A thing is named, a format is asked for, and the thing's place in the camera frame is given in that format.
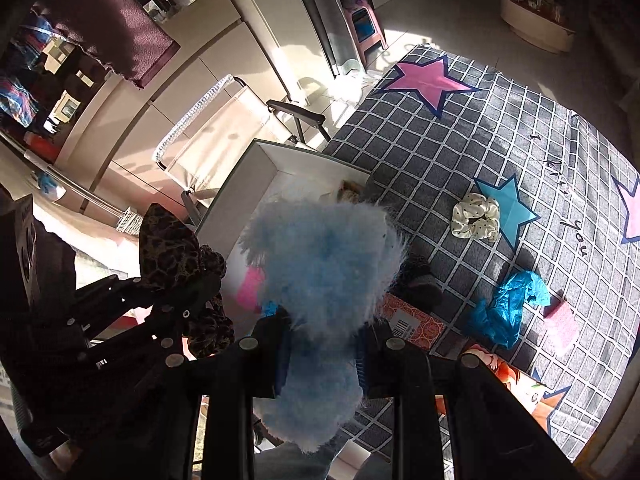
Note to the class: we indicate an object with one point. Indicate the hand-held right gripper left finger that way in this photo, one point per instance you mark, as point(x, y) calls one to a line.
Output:
point(282, 355)

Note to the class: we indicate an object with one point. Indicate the light blue fluffy toy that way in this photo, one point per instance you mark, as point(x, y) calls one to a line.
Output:
point(325, 270)

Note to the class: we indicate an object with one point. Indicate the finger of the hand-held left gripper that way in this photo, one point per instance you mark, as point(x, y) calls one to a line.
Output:
point(115, 292)
point(130, 347)

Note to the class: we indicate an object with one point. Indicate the pink plastic stool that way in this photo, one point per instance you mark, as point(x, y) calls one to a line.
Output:
point(367, 27)

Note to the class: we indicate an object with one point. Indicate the leopard print scrunchie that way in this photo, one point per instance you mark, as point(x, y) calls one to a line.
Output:
point(175, 250)

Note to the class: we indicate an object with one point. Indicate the white storage box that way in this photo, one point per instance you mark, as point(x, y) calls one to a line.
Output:
point(240, 195)

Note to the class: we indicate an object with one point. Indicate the pink sponge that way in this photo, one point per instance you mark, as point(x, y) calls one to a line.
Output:
point(562, 327)

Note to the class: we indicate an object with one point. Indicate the maroon towel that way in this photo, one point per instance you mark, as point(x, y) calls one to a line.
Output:
point(115, 20)

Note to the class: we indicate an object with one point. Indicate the person's legs in jeans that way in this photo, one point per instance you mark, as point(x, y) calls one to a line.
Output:
point(310, 465)

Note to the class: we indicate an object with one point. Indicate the white polka dot scrunchie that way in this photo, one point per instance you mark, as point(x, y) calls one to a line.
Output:
point(475, 217)

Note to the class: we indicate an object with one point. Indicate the teal blue cloth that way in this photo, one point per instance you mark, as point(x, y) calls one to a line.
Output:
point(500, 310)

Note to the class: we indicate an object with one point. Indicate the grey curtain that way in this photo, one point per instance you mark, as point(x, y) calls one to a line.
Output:
point(330, 25)

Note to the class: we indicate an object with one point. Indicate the beige cabinet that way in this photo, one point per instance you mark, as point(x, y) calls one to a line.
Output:
point(165, 80)

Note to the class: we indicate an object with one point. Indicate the white perforated basket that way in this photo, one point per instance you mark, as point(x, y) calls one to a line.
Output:
point(129, 221)

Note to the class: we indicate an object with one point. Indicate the orange flower tissue pack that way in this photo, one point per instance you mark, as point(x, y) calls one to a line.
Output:
point(505, 375)

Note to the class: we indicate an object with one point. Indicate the cream oval tub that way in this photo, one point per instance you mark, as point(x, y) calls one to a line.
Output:
point(535, 20)

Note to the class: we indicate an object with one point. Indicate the pink fluffy sock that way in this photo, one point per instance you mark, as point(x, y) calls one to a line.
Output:
point(250, 287)

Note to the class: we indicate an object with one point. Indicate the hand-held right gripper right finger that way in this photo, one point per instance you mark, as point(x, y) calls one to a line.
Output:
point(362, 360)

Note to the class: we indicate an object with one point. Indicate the beige folding chair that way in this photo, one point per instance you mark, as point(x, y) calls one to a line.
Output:
point(215, 130)

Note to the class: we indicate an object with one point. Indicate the grey checked star tablecloth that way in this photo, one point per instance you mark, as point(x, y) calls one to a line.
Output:
point(475, 130)

